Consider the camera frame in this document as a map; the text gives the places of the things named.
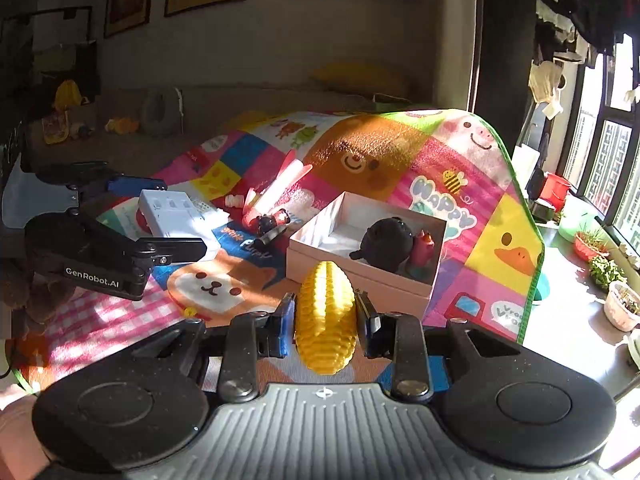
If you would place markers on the beige sofa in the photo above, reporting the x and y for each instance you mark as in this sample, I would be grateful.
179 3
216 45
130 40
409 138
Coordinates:
207 112

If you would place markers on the pink cardboard box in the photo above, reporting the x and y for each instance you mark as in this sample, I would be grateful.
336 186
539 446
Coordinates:
337 231

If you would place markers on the colourful cartoon play mat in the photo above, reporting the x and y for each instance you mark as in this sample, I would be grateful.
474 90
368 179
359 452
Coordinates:
449 164

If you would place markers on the black toy car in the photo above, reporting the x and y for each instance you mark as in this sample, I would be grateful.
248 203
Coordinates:
270 226

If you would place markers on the white rectangular box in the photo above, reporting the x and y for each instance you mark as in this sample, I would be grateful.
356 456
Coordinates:
173 214

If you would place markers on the orange plush toy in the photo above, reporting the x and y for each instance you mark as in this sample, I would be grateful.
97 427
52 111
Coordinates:
122 125

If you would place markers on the white flower pot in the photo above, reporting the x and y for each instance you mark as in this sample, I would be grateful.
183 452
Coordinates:
621 306

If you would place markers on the small red toy figure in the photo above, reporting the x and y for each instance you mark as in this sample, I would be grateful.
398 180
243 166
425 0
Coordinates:
423 250

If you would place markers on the red bucket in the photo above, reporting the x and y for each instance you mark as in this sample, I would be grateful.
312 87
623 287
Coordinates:
555 190

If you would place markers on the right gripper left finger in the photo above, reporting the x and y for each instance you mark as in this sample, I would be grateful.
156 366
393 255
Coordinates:
274 330

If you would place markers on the small white yoghurt bottle toy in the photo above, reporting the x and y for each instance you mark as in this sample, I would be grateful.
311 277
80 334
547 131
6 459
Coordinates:
234 201

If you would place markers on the grey neck pillow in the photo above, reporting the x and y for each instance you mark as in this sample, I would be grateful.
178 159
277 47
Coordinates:
162 112

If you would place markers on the black plush toy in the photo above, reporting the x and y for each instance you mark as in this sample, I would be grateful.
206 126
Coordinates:
386 244

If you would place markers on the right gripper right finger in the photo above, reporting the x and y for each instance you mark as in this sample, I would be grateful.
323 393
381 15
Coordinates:
376 331

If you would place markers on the yellow cushion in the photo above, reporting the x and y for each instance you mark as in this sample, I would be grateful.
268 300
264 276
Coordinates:
362 78

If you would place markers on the yellow backpack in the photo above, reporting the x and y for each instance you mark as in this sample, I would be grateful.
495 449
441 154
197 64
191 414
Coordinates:
67 96

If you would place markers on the red pink toy rocket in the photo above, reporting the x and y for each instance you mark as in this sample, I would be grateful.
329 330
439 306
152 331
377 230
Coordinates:
261 203

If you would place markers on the yellow toy corn cob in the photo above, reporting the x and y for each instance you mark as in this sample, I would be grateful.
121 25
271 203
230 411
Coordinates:
325 329

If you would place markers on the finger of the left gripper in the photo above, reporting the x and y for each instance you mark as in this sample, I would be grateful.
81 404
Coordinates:
169 250
127 186

